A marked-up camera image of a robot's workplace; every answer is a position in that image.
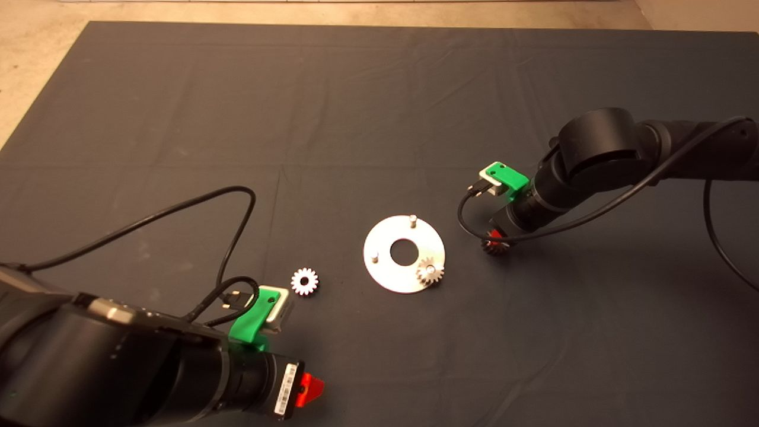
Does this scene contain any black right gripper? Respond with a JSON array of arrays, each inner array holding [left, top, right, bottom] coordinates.
[[483, 175, 570, 248]]

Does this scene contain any bright steel spur gear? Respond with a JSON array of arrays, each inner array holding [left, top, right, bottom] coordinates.
[[291, 267, 320, 297]]

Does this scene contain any dark steel spur gear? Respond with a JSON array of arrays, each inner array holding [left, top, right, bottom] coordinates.
[[415, 256, 445, 286], [480, 232, 512, 257]]

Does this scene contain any black braided cable loop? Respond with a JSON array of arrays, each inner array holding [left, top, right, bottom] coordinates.
[[184, 276, 261, 328], [538, 136, 563, 168]]

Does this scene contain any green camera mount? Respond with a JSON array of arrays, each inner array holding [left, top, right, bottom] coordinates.
[[485, 161, 530, 193], [228, 286, 280, 352]]

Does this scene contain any dark grey table cloth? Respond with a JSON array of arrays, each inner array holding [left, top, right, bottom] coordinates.
[[0, 22, 759, 427]]

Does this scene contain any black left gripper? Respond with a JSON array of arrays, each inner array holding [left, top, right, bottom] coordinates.
[[219, 347, 326, 419]]

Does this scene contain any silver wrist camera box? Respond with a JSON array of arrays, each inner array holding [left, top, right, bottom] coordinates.
[[478, 169, 511, 197], [261, 286, 295, 334]]

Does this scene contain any round metal carrier plate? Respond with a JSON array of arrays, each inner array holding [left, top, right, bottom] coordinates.
[[363, 215, 446, 294]]

